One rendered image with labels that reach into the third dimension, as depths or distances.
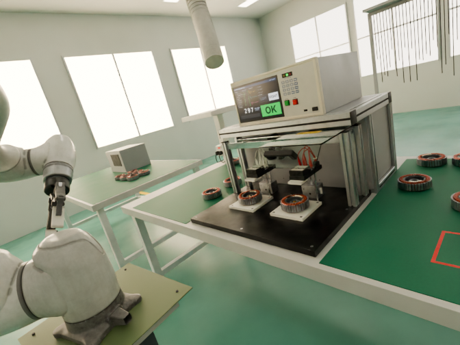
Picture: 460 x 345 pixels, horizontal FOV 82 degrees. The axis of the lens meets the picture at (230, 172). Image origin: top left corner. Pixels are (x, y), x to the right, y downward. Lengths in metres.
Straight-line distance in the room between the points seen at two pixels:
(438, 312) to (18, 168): 1.24
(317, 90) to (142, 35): 5.60
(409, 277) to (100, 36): 5.86
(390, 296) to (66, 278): 0.77
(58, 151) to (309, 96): 0.93
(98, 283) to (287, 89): 0.92
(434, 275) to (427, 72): 6.68
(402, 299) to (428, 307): 0.05
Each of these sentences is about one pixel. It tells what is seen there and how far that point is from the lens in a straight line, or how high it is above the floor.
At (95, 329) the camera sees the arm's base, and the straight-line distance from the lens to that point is 0.88.
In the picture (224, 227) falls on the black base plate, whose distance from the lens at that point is 1.10.
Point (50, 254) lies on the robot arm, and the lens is 0.81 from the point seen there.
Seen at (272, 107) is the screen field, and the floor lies 1.17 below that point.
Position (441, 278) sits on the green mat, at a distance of 0.82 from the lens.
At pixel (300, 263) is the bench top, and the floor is 0.74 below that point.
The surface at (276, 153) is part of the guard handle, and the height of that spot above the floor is 1.06.
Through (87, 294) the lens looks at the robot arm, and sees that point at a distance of 0.83.
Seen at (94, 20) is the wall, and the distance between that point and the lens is 6.13.
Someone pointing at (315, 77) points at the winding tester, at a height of 1.25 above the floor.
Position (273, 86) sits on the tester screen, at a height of 1.26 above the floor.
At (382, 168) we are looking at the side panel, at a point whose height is 0.81.
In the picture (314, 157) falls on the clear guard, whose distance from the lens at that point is 0.82.
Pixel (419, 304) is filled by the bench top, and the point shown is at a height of 0.73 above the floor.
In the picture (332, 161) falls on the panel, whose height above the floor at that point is 0.89.
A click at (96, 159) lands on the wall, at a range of 5.55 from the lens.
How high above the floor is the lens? 1.25
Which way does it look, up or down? 15 degrees down
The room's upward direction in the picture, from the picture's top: 14 degrees counter-clockwise
